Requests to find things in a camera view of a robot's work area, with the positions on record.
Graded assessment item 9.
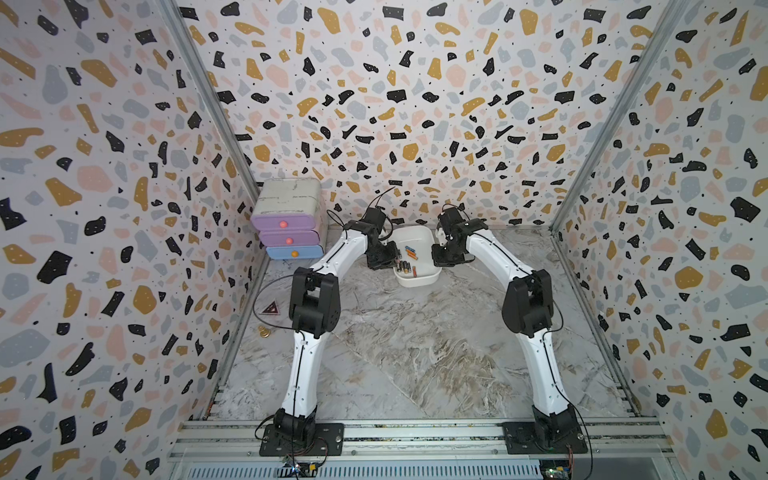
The white plastic storage box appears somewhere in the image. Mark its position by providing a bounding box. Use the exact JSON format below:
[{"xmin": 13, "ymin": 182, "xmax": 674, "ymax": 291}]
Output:
[{"xmin": 390, "ymin": 225, "xmax": 442, "ymax": 288}]

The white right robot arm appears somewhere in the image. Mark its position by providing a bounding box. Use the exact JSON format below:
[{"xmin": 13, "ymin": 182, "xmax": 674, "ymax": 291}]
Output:
[{"xmin": 431, "ymin": 208, "xmax": 579, "ymax": 450}]

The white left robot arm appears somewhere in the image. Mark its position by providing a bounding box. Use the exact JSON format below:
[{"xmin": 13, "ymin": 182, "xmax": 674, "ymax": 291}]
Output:
[{"xmin": 273, "ymin": 210, "xmax": 398, "ymax": 448}]

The pastel mini drawer unit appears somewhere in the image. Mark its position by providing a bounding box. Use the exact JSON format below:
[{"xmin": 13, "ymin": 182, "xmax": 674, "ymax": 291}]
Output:
[{"xmin": 251, "ymin": 178, "xmax": 327, "ymax": 260}]

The red triangle sticker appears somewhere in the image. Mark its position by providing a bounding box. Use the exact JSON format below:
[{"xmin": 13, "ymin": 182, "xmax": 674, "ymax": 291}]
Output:
[{"xmin": 260, "ymin": 301, "xmax": 280, "ymax": 316}]

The left circuit board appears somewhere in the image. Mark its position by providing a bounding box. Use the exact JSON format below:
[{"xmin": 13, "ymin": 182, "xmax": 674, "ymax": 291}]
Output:
[{"xmin": 277, "ymin": 460, "xmax": 322, "ymax": 479}]

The circuit board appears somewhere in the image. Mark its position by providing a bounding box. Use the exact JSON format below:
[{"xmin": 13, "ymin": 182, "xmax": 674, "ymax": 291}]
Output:
[
  {"xmin": 539, "ymin": 460, "xmax": 572, "ymax": 480},
  {"xmin": 277, "ymin": 460, "xmax": 322, "ymax": 479}
]

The right circuit board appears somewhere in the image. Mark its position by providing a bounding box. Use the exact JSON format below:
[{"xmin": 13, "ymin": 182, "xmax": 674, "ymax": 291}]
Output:
[{"xmin": 539, "ymin": 460, "xmax": 572, "ymax": 480}]

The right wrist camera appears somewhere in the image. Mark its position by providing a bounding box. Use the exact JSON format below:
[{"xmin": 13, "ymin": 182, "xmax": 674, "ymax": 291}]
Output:
[{"xmin": 438, "ymin": 204, "xmax": 469, "ymax": 240}]

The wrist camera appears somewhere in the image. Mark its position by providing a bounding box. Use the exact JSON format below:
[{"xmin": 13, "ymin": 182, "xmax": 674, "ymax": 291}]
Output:
[
  {"xmin": 438, "ymin": 204, "xmax": 469, "ymax": 240},
  {"xmin": 359, "ymin": 207, "xmax": 388, "ymax": 239}
]

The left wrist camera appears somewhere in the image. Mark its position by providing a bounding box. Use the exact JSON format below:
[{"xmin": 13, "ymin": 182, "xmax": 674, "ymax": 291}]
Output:
[{"xmin": 359, "ymin": 207, "xmax": 388, "ymax": 239}]

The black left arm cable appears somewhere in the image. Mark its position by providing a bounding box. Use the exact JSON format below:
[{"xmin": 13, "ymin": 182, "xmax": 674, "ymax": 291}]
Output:
[{"xmin": 250, "ymin": 272, "xmax": 301, "ymax": 331}]

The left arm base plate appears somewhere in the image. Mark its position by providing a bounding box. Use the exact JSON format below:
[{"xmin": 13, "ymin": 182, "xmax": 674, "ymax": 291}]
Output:
[{"xmin": 259, "ymin": 423, "xmax": 345, "ymax": 457}]

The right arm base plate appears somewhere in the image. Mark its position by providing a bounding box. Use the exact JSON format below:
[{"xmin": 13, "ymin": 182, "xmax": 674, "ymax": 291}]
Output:
[{"xmin": 501, "ymin": 421, "xmax": 588, "ymax": 455}]

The aluminium rail frame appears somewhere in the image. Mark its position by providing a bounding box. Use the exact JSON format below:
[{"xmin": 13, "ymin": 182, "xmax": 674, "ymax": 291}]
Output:
[{"xmin": 170, "ymin": 418, "xmax": 685, "ymax": 479}]

